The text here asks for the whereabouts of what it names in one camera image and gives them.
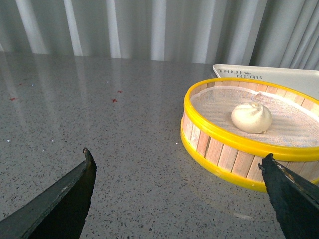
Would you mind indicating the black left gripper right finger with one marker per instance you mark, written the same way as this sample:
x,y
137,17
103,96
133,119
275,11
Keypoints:
x,y
294,199

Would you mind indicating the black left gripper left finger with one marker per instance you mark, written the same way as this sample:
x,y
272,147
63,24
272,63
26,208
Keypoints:
x,y
60,211

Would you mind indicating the white steamed bun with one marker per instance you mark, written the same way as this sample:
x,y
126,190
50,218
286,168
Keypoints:
x,y
252,117

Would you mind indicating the white bear print tray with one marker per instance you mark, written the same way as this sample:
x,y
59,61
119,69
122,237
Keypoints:
x,y
304,81

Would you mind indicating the white steamer cloth liner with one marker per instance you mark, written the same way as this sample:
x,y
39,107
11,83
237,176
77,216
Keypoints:
x,y
292,125

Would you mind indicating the yellow rimmed wooden steamer basket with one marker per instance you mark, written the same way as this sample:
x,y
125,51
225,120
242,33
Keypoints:
x,y
235,158

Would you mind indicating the grey pleated curtain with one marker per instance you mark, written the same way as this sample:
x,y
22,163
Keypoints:
x,y
270,33

